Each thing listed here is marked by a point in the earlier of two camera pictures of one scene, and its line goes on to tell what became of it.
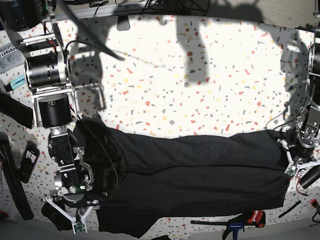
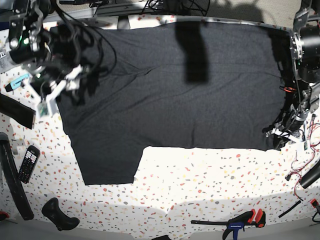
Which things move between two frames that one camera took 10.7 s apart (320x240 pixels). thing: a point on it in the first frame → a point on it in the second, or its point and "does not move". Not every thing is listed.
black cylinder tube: (311, 176) does not move
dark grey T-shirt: (151, 180) → (187, 84)
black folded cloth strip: (21, 112) does not move
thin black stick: (291, 208) does not move
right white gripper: (292, 168) → (277, 131)
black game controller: (56, 217) does not move
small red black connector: (314, 203) does not move
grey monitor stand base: (123, 23) does not move
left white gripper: (80, 219) → (72, 82)
